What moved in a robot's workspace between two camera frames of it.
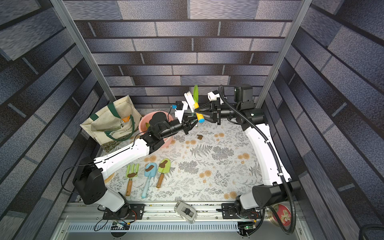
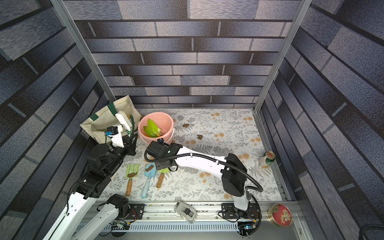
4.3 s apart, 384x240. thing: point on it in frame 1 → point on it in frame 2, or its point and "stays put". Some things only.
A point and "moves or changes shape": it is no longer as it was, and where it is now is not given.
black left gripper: [185, 124] → [129, 146]
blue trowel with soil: [149, 174] stays put
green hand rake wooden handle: [132, 171] stays put
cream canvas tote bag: [115, 124] stays put
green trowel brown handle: [165, 169] stays put
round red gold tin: [284, 214] stays put
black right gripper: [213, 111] → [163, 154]
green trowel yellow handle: [195, 98] moves or changes shape
